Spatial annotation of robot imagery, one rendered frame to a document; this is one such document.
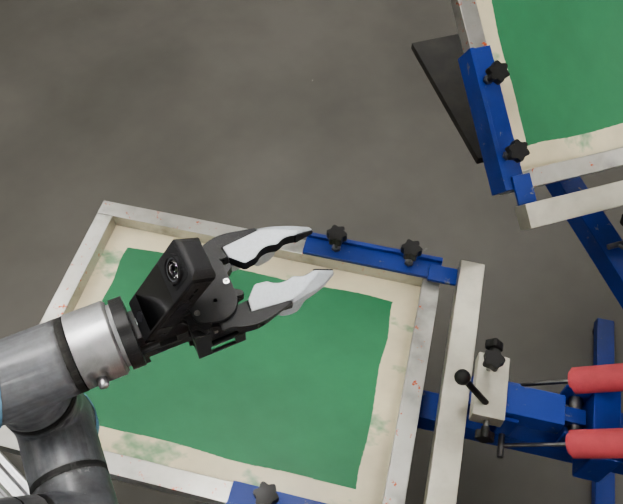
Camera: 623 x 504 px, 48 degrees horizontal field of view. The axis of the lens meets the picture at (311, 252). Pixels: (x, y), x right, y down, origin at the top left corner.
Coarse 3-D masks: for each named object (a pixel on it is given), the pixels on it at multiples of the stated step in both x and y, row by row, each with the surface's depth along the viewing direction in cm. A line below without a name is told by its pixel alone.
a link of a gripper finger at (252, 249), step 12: (264, 228) 70; (276, 228) 70; (288, 228) 70; (300, 228) 71; (240, 240) 69; (252, 240) 69; (264, 240) 69; (276, 240) 69; (288, 240) 70; (228, 252) 68; (240, 252) 69; (252, 252) 69; (264, 252) 70; (240, 264) 69; (252, 264) 69
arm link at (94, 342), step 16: (96, 304) 65; (64, 320) 64; (80, 320) 63; (96, 320) 63; (112, 320) 64; (80, 336) 62; (96, 336) 63; (112, 336) 63; (80, 352) 62; (96, 352) 63; (112, 352) 63; (80, 368) 62; (96, 368) 63; (112, 368) 64; (128, 368) 66; (96, 384) 65
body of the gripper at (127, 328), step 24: (216, 264) 67; (216, 288) 66; (120, 312) 64; (192, 312) 65; (216, 312) 65; (120, 336) 63; (168, 336) 69; (192, 336) 66; (216, 336) 69; (240, 336) 71; (144, 360) 65
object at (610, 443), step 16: (576, 368) 129; (592, 368) 127; (608, 368) 125; (528, 384) 135; (544, 384) 133; (576, 384) 127; (592, 384) 126; (608, 384) 124; (576, 432) 122; (592, 432) 120; (608, 432) 118; (576, 448) 120; (592, 448) 119; (608, 448) 117
